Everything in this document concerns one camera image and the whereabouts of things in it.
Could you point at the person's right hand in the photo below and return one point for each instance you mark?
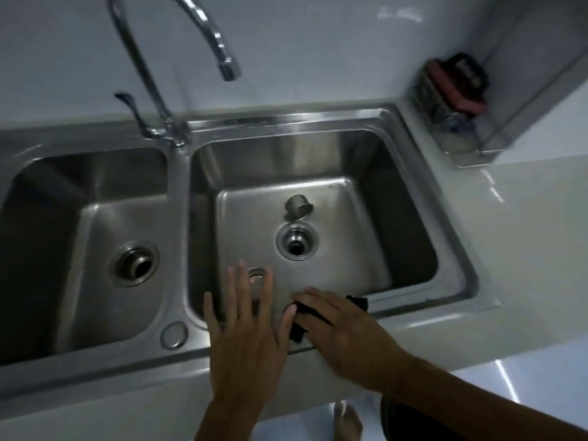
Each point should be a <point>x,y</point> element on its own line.
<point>353,344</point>

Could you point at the black cleaning cloth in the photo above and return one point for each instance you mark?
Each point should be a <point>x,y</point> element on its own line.
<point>297,332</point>

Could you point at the grey metal cabinet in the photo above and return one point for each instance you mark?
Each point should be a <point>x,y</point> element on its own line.
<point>533,55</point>

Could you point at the stainless steel double sink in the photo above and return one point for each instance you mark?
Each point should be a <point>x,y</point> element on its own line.
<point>183,188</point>

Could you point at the person's left middle finger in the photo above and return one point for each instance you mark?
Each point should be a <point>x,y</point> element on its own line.
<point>244,287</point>

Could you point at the black scrubbing brush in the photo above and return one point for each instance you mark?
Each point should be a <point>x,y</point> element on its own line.
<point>468,71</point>

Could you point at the metal sink strainer plug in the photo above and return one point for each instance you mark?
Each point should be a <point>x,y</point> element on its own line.
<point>298,206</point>

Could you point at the person's left little finger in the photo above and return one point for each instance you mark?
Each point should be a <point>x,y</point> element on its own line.
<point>211,310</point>

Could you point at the person's left forearm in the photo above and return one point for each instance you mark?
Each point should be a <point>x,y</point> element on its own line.
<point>227,422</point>

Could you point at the round metal sink hole cover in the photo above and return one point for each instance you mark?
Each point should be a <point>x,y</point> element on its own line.
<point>174,335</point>

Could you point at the person's left thumb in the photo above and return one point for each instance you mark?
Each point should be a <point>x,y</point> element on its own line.
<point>285,323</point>

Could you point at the person's dark shorts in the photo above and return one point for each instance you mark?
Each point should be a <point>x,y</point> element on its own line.
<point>404,424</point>

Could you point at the person's right fingers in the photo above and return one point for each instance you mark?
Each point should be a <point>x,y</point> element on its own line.
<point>321,305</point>

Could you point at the person's right forearm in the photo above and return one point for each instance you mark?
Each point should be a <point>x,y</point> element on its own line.
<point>473,404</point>

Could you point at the red sponge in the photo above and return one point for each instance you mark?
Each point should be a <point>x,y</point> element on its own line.
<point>459,98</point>

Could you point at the chrome gooseneck faucet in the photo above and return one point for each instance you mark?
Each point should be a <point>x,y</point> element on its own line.
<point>138,57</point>

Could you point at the person's left hand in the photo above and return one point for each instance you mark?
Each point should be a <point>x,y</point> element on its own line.
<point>246,358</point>

